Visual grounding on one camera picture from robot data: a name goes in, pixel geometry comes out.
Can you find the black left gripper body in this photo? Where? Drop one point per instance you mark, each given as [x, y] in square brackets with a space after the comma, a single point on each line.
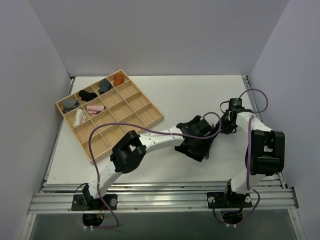
[194, 149]

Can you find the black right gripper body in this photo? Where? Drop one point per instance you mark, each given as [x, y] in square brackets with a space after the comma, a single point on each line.
[225, 125]

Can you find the black underwear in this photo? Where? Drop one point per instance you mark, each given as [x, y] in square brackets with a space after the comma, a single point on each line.
[200, 150]

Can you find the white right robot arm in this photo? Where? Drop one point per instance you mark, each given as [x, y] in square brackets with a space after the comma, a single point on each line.
[265, 153]

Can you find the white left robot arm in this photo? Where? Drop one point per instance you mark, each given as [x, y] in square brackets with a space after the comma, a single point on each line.
[194, 138]

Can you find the wooden compartment tray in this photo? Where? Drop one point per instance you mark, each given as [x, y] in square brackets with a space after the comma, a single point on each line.
[125, 108]

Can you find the orange rolled sock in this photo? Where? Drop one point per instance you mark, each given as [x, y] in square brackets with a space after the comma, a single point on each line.
[118, 79]

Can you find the dark grey rolled sock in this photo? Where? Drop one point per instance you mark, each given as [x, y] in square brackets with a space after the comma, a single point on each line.
[104, 86]

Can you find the pink rolled sock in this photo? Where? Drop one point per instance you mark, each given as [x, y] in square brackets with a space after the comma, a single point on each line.
[95, 109]

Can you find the black rolled sock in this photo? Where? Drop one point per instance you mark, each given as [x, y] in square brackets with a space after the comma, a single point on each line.
[87, 96]

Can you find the white rolled sock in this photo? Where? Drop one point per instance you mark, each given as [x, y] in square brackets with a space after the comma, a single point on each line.
[79, 118]

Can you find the grey striped rolled sock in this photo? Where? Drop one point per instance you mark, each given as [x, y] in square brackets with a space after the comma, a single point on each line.
[69, 104]

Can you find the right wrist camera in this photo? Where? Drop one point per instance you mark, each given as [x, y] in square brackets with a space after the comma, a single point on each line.
[235, 103]

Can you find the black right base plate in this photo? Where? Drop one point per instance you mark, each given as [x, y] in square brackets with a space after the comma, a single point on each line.
[222, 200]

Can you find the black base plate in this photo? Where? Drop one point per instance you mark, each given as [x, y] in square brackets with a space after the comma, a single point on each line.
[79, 203]
[222, 200]

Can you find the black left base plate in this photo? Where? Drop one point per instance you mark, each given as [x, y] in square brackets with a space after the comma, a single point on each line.
[79, 203]

